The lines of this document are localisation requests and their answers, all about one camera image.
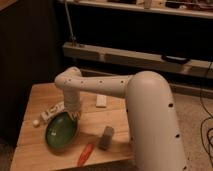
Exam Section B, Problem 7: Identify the black handle on shelf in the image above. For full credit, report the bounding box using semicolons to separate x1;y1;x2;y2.
161;55;190;65

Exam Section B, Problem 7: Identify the orange carrot toy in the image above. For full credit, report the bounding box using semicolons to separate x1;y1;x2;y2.
77;143;94;167

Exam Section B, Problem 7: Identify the wooden shelf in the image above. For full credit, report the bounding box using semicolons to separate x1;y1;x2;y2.
63;42;213;79
57;0;213;19

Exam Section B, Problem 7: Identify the grey rectangular block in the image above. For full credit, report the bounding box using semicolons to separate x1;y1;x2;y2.
98;126;114;150

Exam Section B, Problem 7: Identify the small white block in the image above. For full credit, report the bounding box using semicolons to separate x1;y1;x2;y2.
96;94;107;108

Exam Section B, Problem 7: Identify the white tube with cap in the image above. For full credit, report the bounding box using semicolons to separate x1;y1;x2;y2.
32;101;64;127

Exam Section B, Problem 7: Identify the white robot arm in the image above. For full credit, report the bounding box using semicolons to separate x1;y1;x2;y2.
55;67;188;171

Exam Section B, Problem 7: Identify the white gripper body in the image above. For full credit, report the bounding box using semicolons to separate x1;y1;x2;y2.
63;91;81;118

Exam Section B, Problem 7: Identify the wooden lower shelf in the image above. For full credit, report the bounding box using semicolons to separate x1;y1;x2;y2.
63;42;213;79

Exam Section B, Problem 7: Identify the metal pole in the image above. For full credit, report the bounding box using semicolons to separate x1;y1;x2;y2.
64;0;77;46

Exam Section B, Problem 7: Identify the wooden upper shelf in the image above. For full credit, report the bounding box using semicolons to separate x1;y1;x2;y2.
57;0;213;19

